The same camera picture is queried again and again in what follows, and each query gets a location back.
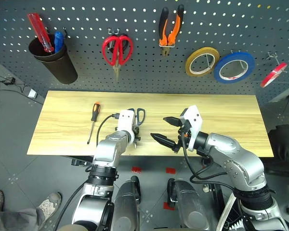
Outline black cup tool holder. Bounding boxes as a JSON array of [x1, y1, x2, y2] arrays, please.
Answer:
[[28, 36, 79, 85]]

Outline black left shoulder cable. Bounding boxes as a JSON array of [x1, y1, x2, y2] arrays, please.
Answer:
[[53, 182, 88, 231]]

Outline orange black pliers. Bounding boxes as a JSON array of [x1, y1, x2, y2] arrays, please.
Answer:
[[158, 4, 185, 57]]

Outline red tape roll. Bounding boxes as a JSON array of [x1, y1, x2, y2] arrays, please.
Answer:
[[260, 62, 288, 88]]

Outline yellow tape roll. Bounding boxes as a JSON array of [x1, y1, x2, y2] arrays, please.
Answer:
[[184, 47, 221, 78]]

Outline red handle scissors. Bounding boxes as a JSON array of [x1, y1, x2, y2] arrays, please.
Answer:
[[101, 34, 134, 82]]

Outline white strap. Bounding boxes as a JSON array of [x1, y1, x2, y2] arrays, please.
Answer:
[[216, 192, 237, 231]]

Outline orange black handle screwdriver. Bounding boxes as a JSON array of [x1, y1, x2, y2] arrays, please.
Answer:
[[87, 102, 102, 145]]

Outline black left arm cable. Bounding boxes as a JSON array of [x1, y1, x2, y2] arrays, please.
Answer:
[[96, 113, 120, 148]]

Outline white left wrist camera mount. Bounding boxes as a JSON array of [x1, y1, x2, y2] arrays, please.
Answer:
[[117, 109, 136, 138]]

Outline dark rounded robot leg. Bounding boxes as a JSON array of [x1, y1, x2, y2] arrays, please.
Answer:
[[110, 175, 142, 231], [167, 178, 210, 231]]

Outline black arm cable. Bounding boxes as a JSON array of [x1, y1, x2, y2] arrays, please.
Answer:
[[181, 134, 228, 185], [96, 113, 120, 148]]

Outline blue tape roll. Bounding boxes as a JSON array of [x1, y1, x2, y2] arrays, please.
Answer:
[[213, 51, 255, 84]]

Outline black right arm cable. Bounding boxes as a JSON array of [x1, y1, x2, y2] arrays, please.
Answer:
[[181, 134, 228, 185]]

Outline blue handle screwdriver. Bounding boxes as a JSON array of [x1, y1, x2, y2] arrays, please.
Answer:
[[54, 31, 65, 54]]

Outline black bulky chair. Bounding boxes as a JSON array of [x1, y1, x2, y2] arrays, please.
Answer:
[[264, 124, 289, 179]]

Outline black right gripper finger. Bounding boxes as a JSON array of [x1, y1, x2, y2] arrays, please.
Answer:
[[150, 132, 178, 149], [163, 116, 184, 127]]

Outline grey blue handle scissors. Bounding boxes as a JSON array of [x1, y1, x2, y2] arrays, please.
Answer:
[[128, 108, 146, 148]]

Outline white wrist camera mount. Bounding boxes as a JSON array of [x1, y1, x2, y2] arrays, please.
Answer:
[[179, 104, 204, 152], [117, 109, 136, 138]]

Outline dark grey perforated pegboard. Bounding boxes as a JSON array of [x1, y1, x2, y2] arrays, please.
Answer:
[[0, 0, 289, 106]]

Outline grey trouser leg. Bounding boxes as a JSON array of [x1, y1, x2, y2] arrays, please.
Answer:
[[0, 206, 47, 231]]

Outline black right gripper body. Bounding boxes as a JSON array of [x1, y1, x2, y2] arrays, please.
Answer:
[[172, 119, 192, 154]]

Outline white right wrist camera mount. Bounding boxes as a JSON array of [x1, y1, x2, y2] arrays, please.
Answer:
[[179, 104, 204, 152]]

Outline red transparent handle screwdriver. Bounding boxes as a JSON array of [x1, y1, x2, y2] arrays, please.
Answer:
[[27, 13, 55, 53]]

